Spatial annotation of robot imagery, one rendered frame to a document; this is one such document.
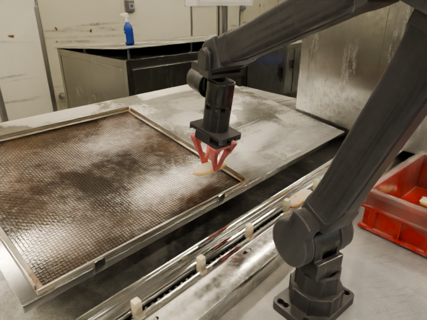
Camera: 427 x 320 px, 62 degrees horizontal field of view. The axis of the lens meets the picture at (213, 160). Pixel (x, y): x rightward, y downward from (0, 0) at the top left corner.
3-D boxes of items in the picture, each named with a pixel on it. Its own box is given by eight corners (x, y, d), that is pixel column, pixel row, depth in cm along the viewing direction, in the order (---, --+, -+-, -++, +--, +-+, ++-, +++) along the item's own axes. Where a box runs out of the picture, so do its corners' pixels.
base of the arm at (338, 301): (313, 340, 53) (355, 301, 61) (319, 300, 50) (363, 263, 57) (270, 306, 59) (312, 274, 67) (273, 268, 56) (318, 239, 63)
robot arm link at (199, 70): (206, 50, 64) (246, 47, 68) (180, 35, 73) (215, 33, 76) (203, 111, 70) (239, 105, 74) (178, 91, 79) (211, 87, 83)
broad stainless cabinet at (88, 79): (138, 192, 263) (124, 49, 222) (72, 153, 329) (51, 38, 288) (283, 129, 391) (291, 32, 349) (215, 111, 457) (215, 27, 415)
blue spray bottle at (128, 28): (136, 44, 270) (132, 12, 262) (131, 45, 264) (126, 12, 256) (127, 44, 274) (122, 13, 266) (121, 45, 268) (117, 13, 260)
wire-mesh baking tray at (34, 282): (39, 297, 53) (37, 291, 52) (-59, 154, 80) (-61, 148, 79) (248, 183, 86) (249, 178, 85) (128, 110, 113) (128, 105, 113)
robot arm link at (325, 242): (314, 290, 54) (338, 277, 56) (323, 235, 50) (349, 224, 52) (275, 256, 61) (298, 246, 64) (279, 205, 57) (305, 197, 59)
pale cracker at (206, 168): (199, 178, 77) (199, 174, 77) (187, 171, 79) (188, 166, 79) (230, 166, 83) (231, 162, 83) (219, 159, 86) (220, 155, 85)
